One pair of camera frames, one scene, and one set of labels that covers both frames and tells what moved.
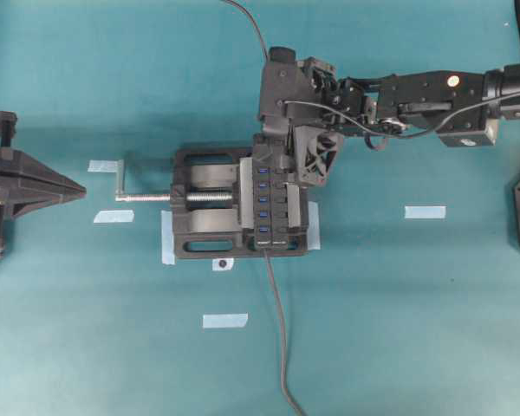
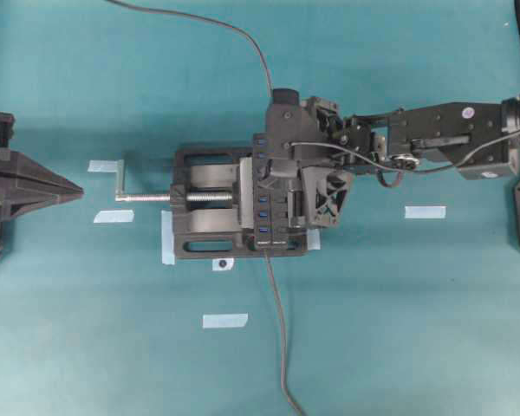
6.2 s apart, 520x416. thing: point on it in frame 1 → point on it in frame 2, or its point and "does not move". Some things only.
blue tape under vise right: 313,233 does not move
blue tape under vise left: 167,237 does not move
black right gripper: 347,105 → 328,139
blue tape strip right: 425,212 does not move
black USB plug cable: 256,24 → 224,26
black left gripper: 13,183 does not move
